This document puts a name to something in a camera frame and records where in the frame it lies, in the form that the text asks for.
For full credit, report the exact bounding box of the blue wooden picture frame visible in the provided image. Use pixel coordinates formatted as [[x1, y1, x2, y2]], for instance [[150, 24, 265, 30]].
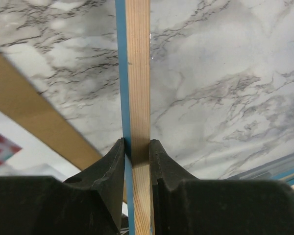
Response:
[[116, 0, 294, 235]]

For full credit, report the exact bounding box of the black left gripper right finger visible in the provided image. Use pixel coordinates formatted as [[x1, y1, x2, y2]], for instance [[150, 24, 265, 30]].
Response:
[[149, 140, 294, 235]]

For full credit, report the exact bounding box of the printed photo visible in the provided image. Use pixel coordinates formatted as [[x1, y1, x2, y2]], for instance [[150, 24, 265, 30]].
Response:
[[0, 46, 128, 204]]

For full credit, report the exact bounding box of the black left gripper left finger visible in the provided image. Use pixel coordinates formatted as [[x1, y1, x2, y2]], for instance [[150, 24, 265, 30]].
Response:
[[0, 139, 125, 235]]

